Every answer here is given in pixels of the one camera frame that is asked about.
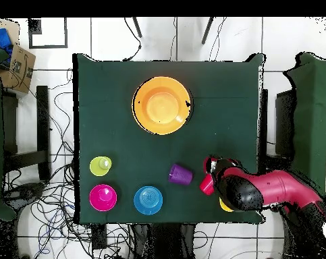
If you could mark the red cup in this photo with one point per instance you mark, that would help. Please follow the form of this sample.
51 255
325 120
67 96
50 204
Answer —
207 186

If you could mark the purple cup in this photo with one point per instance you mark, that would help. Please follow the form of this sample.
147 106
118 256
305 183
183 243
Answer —
181 175

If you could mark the large orange bowl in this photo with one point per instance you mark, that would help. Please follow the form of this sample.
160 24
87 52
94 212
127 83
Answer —
162 108

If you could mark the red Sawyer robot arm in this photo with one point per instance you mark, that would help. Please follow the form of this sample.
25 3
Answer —
281 186

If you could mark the dark green tablecloth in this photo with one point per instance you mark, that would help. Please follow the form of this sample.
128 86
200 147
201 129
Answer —
219 121

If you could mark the orange yellow cup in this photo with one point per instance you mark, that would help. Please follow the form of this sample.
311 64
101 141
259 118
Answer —
224 206

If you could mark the small blue bowl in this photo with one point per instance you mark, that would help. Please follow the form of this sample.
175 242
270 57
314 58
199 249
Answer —
148 201

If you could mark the small red bowl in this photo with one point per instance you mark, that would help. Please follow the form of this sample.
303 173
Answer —
103 198

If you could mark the pale yellow translucent cup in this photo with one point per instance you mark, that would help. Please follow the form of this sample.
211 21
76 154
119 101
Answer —
98 167

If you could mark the black power strip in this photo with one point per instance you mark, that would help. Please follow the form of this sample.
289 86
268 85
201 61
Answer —
99 237

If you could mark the black tripod leg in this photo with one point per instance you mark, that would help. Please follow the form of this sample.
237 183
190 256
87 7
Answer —
207 31
137 27

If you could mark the black metal stand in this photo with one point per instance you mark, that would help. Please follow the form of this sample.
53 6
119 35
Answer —
43 121

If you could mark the black floor device with knob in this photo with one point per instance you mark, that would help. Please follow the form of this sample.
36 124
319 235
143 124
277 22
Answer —
25 193

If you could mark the cardboard box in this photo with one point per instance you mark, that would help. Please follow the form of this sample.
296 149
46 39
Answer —
22 67

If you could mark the flat cardboard sheet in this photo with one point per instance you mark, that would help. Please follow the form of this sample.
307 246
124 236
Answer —
12 27

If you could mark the blue bag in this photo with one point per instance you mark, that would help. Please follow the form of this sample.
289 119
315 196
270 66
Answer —
2 36

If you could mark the black square floor frame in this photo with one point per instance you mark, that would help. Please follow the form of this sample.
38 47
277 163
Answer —
48 47

